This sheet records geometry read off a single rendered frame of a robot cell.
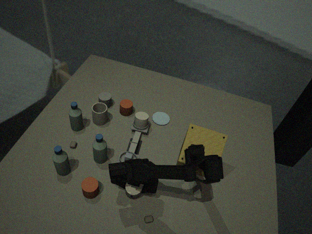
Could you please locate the brown cylinder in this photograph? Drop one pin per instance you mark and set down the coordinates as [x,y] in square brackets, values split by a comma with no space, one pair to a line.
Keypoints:
[90,187]
[126,107]

